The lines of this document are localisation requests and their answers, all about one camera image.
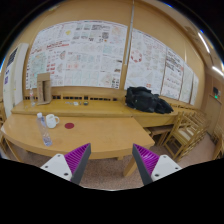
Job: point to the white ceramic mug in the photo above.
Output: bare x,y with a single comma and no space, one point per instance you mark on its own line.
52,120

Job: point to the rear wooden table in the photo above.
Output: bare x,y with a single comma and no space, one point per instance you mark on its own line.
95,109

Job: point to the brown cardboard box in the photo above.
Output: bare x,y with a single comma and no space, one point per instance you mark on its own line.
44,88

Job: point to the small clear bottle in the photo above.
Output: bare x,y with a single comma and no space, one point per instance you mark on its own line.
32,98

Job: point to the far right wall poster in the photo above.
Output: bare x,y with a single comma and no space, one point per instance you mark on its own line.
186,84

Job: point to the wooden chair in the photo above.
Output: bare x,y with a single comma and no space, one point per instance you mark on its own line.
188,130

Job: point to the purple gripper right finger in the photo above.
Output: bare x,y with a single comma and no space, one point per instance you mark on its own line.
151,166

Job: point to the front wooden table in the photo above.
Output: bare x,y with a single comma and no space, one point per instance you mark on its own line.
109,137

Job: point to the black backpack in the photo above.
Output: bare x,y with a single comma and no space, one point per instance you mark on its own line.
144,100

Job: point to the wooden table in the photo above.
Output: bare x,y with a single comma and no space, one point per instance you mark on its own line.
95,109
109,137

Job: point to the middle wall poster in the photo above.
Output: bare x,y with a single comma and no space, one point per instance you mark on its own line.
146,62

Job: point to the white whiteboard panel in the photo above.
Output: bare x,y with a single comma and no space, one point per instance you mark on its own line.
13,78

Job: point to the red round coaster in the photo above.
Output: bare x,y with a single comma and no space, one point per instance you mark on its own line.
69,125

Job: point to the clear plastic water bottle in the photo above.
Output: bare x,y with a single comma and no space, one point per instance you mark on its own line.
43,130

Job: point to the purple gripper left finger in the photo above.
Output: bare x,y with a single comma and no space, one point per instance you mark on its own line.
70,166

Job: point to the large left wall poster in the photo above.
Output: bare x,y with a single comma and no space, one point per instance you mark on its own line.
78,53

